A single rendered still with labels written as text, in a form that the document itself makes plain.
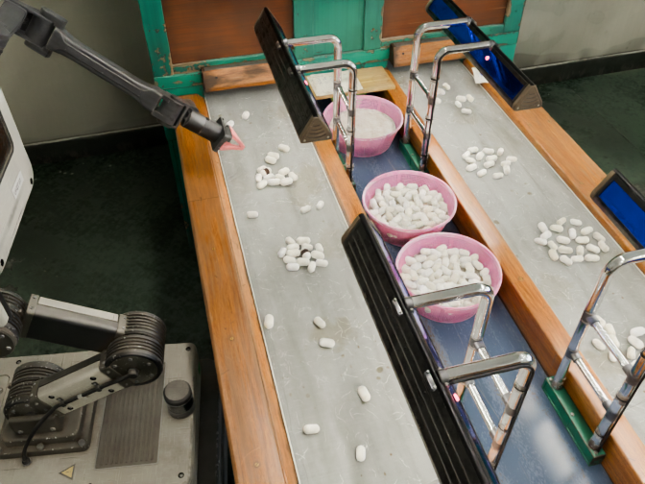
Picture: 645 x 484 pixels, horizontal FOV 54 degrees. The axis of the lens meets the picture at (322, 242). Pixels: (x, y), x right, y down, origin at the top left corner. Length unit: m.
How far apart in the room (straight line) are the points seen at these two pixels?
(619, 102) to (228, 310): 2.99
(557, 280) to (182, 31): 1.39
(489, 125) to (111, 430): 1.48
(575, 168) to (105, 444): 1.52
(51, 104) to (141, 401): 1.90
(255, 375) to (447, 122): 1.17
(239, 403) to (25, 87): 2.24
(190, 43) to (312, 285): 1.01
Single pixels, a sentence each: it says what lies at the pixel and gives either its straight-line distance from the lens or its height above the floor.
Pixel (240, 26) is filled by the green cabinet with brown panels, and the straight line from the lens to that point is 2.25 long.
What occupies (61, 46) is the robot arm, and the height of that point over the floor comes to 1.15.
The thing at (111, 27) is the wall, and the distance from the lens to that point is 3.14.
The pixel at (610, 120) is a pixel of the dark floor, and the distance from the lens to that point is 3.87.
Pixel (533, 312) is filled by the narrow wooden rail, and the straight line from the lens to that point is 1.59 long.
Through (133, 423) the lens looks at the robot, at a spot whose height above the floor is 0.48.
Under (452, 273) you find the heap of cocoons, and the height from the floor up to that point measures 0.73.
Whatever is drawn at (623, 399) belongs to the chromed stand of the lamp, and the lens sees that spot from 1.33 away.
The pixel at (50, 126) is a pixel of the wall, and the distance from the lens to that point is 3.39.
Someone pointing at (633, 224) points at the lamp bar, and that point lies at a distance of 1.41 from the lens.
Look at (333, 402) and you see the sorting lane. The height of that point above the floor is 0.74.
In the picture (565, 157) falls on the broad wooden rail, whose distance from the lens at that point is 2.09.
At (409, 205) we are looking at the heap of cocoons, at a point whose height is 0.74.
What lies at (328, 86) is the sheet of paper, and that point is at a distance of 2.28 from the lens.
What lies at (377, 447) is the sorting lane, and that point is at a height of 0.74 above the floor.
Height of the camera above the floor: 1.93
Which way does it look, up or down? 44 degrees down
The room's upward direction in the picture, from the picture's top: straight up
